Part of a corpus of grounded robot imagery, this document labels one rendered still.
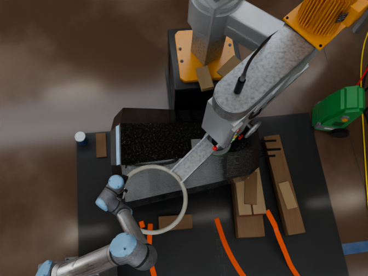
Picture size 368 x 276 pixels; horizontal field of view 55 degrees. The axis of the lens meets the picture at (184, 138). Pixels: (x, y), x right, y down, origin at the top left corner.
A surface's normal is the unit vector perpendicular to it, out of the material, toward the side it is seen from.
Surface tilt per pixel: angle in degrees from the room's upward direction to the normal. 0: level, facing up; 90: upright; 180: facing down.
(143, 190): 45
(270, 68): 0
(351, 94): 34
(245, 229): 0
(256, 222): 0
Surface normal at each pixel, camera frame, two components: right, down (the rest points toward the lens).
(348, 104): -0.51, -0.36
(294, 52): 0.04, -0.33
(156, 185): 0.12, 0.43
